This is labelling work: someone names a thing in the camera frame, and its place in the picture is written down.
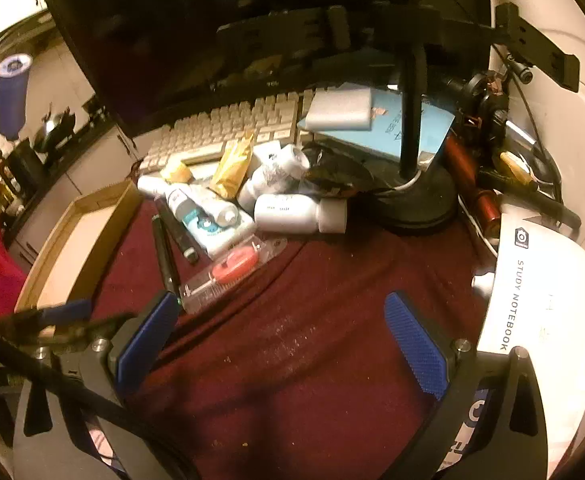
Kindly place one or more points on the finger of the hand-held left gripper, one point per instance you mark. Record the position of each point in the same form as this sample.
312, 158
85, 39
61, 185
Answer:
65, 311
92, 327

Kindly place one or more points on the clear package with pink item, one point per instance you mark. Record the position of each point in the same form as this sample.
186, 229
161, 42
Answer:
227, 270

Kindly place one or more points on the blue cylinder bottle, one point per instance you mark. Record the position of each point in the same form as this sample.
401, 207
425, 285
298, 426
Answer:
12, 95

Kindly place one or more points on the blue cartoon tissue pack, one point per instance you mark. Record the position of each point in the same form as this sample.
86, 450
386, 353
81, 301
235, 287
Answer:
222, 234

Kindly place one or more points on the large white pill bottle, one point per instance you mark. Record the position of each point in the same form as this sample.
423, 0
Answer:
292, 215

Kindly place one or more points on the maroon cloth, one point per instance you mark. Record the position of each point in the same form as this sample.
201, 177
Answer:
297, 360

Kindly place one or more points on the black clamp mount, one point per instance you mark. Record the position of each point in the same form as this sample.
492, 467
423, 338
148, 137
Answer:
487, 102

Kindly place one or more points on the long white bottle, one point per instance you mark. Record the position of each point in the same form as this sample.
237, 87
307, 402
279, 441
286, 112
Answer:
152, 187

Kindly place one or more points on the cardboard tray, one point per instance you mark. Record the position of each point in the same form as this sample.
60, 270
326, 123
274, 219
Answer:
72, 255

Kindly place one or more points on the small white object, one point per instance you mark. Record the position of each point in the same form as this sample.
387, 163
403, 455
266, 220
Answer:
482, 284

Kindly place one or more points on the white bottle teal label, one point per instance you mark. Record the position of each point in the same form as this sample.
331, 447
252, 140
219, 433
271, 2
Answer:
180, 205

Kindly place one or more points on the white keyboard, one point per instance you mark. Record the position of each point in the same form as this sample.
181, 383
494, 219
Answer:
232, 120

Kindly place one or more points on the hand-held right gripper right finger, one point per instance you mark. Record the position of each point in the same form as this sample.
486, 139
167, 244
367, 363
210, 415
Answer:
417, 345

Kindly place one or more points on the black plastic wrapper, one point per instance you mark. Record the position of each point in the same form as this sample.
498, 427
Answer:
332, 170

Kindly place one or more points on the dark red tube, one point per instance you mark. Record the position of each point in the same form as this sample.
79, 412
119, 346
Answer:
487, 210
460, 165

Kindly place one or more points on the white notebook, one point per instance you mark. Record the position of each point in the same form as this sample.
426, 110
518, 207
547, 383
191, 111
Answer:
547, 310

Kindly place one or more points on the blue booklet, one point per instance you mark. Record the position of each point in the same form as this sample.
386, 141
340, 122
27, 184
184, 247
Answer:
422, 127

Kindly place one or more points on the red cloth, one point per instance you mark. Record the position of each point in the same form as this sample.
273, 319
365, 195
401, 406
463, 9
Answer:
0, 270

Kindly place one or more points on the black monitor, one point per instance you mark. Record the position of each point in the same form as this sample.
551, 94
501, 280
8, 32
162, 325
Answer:
172, 35

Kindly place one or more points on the black marker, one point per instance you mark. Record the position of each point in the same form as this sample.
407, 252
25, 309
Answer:
180, 235

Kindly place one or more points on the grey power bank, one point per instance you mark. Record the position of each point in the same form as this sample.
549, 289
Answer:
340, 107

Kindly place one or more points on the white kitchen cabinet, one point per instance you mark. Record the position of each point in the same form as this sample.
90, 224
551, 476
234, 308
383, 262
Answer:
97, 160

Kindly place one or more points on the white tube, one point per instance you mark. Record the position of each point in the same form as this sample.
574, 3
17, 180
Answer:
215, 206

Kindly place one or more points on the long black pen green tips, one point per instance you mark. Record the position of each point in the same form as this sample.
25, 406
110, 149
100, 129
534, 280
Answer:
165, 255

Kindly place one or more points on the yellow snack packet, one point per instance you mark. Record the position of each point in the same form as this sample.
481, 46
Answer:
232, 165

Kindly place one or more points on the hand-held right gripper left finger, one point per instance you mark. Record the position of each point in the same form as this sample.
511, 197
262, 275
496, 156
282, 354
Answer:
147, 345

